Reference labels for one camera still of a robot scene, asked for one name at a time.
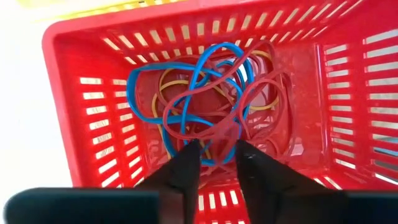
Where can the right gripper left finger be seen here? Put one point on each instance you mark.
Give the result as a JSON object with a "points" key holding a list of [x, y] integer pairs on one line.
{"points": [[180, 174]]}

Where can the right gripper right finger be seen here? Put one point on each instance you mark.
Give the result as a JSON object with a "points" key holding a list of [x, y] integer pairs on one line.
{"points": [[267, 186]]}

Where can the thin red rubber band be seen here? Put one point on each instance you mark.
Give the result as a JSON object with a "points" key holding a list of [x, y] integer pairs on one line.
{"points": [[174, 135], [292, 124], [264, 80]]}

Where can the red plastic slotted basket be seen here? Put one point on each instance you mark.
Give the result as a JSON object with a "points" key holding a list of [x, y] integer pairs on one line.
{"points": [[311, 93]]}

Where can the yellow plastic slotted basket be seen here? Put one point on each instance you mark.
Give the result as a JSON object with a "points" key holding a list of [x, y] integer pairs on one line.
{"points": [[93, 12]]}

